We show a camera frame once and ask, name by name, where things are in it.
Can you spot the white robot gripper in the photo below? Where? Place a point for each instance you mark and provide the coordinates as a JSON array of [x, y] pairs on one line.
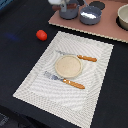
[[57, 2]]

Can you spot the fork with orange handle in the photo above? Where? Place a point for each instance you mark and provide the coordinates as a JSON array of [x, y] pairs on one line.
[[69, 82]]

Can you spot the grey frying pan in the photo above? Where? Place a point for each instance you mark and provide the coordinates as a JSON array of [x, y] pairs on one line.
[[90, 15]]

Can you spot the brown sausage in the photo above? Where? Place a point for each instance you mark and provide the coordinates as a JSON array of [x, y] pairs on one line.
[[66, 6]]

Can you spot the beige bowl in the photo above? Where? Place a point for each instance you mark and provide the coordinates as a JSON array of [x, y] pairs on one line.
[[123, 16]]

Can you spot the beige round plate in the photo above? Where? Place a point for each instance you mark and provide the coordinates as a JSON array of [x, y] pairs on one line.
[[68, 66]]

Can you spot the grey cooking pot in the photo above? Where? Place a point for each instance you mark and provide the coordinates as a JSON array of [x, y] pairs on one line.
[[70, 13]]

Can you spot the knife with orange handle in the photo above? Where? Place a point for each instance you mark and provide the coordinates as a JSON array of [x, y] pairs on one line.
[[79, 56]]

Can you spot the white woven placemat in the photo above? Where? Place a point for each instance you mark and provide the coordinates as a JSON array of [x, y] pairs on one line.
[[67, 79]]

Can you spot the black round lid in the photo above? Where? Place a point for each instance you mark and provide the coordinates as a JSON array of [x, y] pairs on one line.
[[98, 4]]

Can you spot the pink board mat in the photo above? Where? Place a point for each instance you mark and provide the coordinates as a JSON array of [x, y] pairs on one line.
[[106, 27]]

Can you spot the red tomato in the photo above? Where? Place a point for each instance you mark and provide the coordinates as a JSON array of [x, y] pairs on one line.
[[41, 35]]

